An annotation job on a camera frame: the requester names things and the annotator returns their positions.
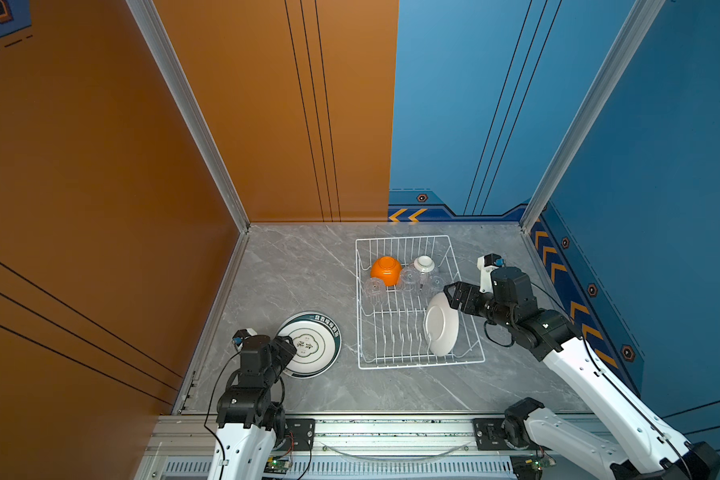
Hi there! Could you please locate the aluminium front rail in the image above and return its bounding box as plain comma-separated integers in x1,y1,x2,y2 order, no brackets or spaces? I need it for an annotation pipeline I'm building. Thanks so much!
133,413,661,480

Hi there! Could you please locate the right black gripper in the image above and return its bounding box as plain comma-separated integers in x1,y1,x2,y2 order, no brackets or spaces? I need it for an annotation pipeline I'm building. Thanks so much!
441,281,515,331

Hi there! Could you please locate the green circuit board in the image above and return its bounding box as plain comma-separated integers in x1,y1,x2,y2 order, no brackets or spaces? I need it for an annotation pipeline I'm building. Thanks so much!
262,457,293,476

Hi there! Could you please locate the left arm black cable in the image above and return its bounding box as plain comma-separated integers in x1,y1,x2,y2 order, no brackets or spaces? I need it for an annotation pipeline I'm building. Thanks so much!
202,350,313,480

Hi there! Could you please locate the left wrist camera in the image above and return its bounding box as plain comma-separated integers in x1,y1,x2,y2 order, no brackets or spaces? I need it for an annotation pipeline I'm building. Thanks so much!
232,328,257,352

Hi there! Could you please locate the large clear glass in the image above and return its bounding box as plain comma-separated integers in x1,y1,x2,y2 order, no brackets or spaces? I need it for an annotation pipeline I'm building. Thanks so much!
421,272,447,297

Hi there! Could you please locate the white wire dish rack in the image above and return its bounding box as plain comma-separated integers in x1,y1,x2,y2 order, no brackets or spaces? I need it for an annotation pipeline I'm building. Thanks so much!
354,234,485,370

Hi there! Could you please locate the right small circuit board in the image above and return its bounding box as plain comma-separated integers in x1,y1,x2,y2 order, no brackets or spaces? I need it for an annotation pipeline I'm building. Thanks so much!
510,456,556,480

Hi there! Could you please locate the striped bowl white base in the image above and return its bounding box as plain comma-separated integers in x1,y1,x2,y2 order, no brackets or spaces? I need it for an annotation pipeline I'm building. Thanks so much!
413,255,436,274

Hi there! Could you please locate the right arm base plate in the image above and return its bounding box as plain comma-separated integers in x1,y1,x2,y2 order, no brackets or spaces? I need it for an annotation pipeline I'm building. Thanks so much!
472,417,545,452

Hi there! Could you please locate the dark green rimmed plate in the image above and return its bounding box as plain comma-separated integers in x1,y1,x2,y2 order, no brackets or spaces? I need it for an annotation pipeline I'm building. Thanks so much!
277,311,342,379

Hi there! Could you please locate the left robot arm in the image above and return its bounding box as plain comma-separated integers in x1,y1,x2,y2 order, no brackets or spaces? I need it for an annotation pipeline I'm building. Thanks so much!
208,329,297,479

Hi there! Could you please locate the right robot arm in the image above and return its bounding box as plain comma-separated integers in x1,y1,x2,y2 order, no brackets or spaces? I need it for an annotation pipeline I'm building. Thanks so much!
443,267,720,479

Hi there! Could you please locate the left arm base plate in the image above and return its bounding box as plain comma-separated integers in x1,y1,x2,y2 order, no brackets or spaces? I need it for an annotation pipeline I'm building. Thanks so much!
273,415,316,454

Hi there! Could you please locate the clear faceted glass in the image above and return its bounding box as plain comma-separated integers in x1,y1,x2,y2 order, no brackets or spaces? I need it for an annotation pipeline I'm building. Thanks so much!
396,266,420,293

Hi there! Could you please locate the orange bowl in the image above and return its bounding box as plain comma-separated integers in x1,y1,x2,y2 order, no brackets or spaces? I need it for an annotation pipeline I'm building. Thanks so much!
370,256,403,287

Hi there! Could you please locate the clear plastic cup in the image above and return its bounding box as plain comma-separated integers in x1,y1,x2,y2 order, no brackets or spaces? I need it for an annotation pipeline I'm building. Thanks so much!
362,277,387,305

